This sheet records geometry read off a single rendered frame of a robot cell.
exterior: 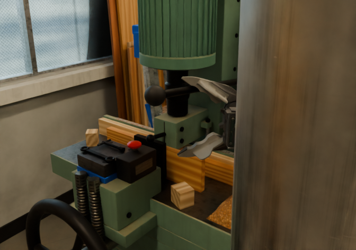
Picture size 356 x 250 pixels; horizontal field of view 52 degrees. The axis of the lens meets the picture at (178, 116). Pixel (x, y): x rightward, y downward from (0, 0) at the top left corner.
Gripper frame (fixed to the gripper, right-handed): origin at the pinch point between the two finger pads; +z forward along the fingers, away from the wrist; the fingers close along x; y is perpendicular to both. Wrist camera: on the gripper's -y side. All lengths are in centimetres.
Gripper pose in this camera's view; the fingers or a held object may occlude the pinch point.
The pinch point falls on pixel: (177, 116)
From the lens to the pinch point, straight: 68.7
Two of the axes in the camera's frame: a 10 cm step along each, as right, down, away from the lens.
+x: -0.5, 9.6, 2.8
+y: 0.4, 2.8, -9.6
